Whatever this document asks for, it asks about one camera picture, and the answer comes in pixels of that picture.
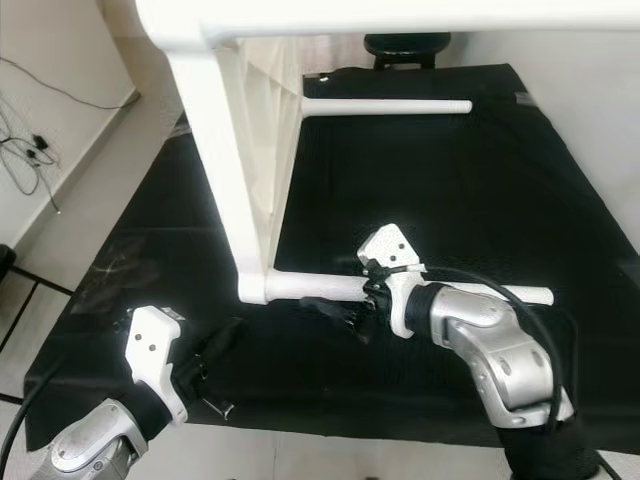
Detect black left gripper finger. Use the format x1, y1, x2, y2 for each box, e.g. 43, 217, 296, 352
203, 317, 248, 369

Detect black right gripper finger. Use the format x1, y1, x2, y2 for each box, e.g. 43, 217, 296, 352
298, 295, 371, 338

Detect black wooden stool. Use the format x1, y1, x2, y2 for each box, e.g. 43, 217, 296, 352
363, 33, 454, 71

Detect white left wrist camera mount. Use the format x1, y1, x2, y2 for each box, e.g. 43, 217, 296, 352
124, 305, 191, 427

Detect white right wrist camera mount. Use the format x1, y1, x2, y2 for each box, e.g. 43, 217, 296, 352
356, 224, 431, 341

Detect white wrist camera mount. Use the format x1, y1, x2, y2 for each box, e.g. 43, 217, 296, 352
356, 224, 431, 341
124, 305, 191, 427

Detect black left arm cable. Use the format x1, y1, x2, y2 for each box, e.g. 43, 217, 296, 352
0, 378, 66, 469

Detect pink patterned cloth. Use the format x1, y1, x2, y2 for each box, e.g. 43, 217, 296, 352
300, 38, 371, 77

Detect white plastic table top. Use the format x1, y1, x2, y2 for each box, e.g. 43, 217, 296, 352
135, 0, 640, 306

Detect grey tape strip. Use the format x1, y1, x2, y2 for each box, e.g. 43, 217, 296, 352
168, 115, 199, 139

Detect white plastic table leg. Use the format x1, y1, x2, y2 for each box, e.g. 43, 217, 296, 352
265, 270, 557, 307
300, 98, 474, 117

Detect black folding chair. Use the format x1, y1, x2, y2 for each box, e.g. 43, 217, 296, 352
0, 243, 75, 406

